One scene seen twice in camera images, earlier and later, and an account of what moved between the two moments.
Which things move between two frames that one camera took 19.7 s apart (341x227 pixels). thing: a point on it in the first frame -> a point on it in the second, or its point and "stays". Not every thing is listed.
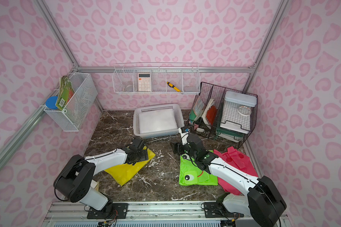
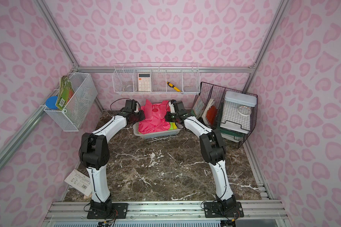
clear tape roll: x=129 y=88 stays
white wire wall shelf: x=156 y=78 stays
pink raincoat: x=240 y=161 -> x=155 y=120
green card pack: x=66 y=91 stays
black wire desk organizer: x=225 y=115 stays
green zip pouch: x=228 y=132 stays
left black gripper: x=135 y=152 -> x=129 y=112
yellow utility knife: x=170 y=85 stays
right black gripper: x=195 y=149 -> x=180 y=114
